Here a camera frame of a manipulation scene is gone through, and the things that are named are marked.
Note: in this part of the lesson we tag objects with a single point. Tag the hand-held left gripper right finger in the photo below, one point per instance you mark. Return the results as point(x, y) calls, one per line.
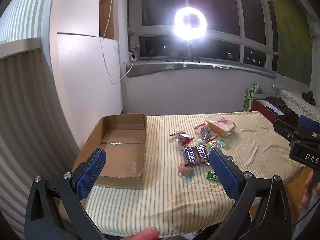
point(222, 172)

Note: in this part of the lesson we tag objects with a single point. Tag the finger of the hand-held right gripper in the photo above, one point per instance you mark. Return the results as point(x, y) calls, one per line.
point(283, 128)
point(308, 122)

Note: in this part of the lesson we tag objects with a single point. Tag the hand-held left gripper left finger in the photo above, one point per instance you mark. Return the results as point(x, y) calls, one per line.
point(90, 175)

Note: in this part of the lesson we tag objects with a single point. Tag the green candy packet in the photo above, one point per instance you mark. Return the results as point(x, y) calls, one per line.
point(212, 176)

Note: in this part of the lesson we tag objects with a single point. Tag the brown chocolate bar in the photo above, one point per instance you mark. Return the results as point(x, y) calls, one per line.
point(191, 155)
point(203, 153)

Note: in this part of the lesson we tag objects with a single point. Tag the round pink brown candy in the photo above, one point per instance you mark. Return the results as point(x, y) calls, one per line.
point(187, 171)

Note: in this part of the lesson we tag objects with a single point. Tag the brown cardboard box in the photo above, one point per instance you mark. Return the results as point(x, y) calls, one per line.
point(125, 160)

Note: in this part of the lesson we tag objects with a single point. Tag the large red-edged date packet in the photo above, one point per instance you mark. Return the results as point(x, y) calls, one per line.
point(203, 132)

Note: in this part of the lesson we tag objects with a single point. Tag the sliced bread packet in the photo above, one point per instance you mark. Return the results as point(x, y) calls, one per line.
point(222, 127)

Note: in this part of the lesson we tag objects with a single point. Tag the small red-edged date packet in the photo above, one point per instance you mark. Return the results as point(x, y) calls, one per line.
point(181, 137)

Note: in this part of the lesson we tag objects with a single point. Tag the person's right hand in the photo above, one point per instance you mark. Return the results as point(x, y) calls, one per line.
point(308, 188)

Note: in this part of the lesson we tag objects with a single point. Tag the person's left hand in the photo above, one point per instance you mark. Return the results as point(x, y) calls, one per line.
point(140, 234)

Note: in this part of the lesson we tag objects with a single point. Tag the white lace cloth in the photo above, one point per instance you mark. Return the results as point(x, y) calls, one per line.
point(300, 102)

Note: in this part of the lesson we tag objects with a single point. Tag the dark figurine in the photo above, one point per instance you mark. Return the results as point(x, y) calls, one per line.
point(310, 96)

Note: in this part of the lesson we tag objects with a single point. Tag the dark cloth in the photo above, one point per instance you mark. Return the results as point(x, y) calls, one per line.
point(276, 102)

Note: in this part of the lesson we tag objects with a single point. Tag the red box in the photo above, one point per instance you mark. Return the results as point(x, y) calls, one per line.
point(260, 107)

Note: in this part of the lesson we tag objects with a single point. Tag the green paper bag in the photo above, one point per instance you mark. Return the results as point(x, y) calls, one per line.
point(248, 100)

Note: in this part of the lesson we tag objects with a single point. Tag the white cabinet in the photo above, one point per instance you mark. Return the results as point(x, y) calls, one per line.
point(82, 80)

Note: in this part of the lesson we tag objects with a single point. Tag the black tripod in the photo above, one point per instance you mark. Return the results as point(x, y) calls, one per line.
point(192, 52)

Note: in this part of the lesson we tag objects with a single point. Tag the grey windowsill mat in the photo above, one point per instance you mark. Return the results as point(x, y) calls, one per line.
point(155, 67)

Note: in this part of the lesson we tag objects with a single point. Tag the white power strip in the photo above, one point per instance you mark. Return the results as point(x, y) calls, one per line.
point(132, 55)

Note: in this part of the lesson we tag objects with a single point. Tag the white framed window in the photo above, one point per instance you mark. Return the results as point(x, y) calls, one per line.
point(212, 5)

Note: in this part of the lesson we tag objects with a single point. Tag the green yellow wall poster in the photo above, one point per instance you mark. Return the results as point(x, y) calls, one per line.
point(292, 42)

